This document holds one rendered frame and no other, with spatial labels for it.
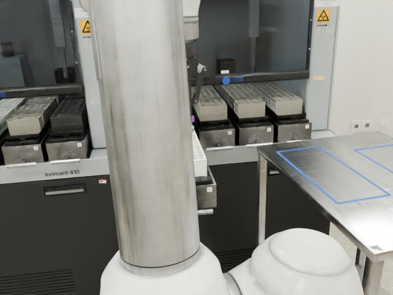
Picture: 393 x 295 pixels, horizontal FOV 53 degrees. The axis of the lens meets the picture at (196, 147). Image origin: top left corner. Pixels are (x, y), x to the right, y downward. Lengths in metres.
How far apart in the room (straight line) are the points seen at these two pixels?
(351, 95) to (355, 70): 0.17
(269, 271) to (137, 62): 0.30
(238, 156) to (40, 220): 0.80
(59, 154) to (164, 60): 1.14
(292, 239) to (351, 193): 0.50
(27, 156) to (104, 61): 1.15
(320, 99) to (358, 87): 1.39
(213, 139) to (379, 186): 0.65
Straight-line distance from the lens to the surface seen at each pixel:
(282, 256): 0.54
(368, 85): 3.10
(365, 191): 1.06
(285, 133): 1.57
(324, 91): 1.69
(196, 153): 1.13
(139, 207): 0.44
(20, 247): 1.74
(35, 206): 1.63
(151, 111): 0.41
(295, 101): 1.63
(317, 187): 1.06
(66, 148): 1.51
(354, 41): 2.98
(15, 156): 1.56
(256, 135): 1.54
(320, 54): 1.65
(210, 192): 1.09
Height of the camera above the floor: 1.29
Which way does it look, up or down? 21 degrees down
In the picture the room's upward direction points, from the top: 2 degrees counter-clockwise
